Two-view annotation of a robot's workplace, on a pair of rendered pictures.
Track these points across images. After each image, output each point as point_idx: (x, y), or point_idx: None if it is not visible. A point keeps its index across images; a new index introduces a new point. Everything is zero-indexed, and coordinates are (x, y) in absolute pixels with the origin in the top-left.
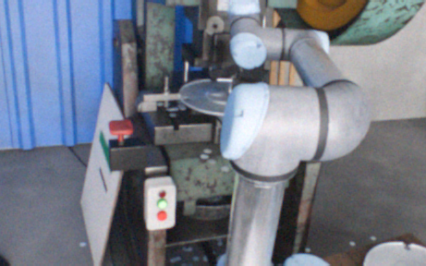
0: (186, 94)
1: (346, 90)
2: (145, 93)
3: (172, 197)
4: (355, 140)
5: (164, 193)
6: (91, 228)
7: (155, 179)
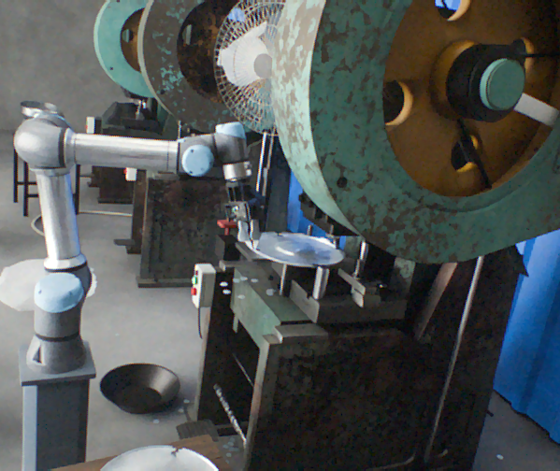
0: (289, 235)
1: (43, 123)
2: (298, 234)
3: (199, 280)
4: (17, 146)
5: (195, 272)
6: None
7: (209, 265)
